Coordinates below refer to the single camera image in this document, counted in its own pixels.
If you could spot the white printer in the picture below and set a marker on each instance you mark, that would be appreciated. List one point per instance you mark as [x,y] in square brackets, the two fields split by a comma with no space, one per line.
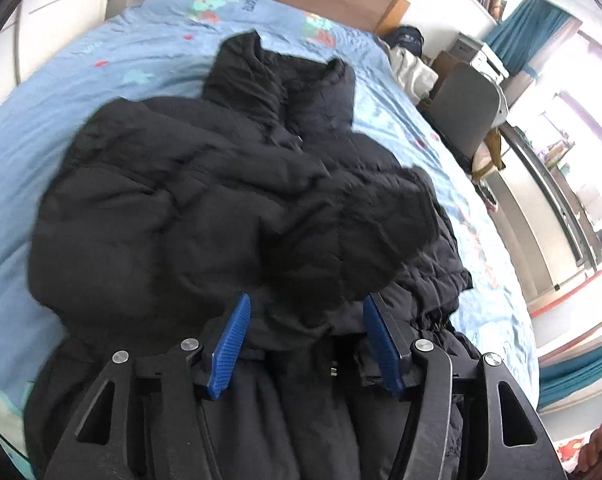
[488,62]

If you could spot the cardboard box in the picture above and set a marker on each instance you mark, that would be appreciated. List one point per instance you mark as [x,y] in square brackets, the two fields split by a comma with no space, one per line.
[448,55]

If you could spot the white desk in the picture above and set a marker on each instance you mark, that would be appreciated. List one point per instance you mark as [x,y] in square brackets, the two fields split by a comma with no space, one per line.
[526,220]

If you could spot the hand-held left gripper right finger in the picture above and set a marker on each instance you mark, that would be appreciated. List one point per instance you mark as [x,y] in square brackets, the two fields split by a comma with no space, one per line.
[381,346]

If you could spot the white wardrobe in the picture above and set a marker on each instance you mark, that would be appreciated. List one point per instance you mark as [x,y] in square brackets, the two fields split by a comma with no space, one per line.
[61,5]

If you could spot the teal cloth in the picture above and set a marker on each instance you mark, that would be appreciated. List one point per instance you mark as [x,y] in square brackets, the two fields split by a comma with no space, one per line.
[576,375]

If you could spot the yellow bag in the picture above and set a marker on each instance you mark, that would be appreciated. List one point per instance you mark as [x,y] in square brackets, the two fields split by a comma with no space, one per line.
[491,155]

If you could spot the blue printed bed blanket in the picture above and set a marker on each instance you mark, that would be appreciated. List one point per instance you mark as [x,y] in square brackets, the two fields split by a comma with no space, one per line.
[56,110]

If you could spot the teal curtain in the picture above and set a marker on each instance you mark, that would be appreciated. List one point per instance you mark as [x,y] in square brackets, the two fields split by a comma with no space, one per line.
[526,30]

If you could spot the black puffer jacket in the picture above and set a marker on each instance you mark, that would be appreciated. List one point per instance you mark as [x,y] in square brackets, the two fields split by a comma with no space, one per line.
[206,200]

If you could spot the grey chair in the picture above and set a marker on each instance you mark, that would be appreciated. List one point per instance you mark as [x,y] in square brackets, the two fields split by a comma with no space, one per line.
[461,105]

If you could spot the dark cap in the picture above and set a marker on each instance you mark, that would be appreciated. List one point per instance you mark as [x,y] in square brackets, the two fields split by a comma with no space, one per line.
[406,37]

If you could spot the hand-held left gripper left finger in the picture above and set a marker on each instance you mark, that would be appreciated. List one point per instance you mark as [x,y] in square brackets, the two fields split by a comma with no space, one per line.
[228,346]

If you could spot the white cloth bag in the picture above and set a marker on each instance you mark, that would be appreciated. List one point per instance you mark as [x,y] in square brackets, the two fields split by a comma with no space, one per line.
[411,72]

